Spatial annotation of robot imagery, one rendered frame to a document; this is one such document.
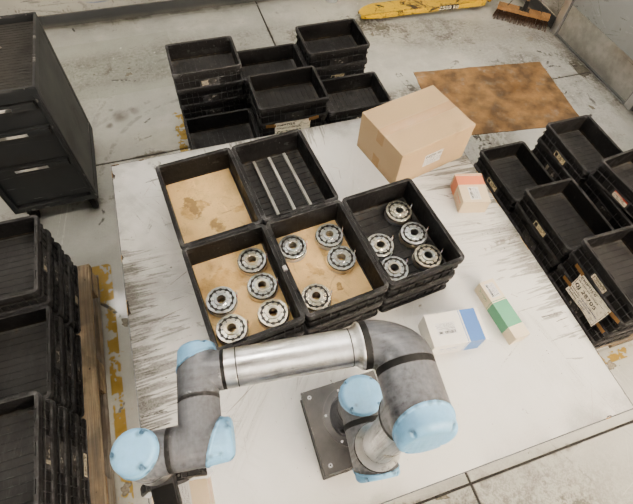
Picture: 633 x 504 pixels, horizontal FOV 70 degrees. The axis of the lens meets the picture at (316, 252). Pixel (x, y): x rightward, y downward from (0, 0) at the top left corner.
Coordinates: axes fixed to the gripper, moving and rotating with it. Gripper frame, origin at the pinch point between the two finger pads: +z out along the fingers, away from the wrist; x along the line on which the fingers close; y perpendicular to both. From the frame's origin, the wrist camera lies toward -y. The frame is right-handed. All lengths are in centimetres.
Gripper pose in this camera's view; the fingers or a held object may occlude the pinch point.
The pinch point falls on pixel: (180, 486)
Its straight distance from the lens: 117.0
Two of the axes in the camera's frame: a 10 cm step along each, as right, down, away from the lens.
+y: -3.1, -8.1, 5.0
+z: -0.4, 5.3, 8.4
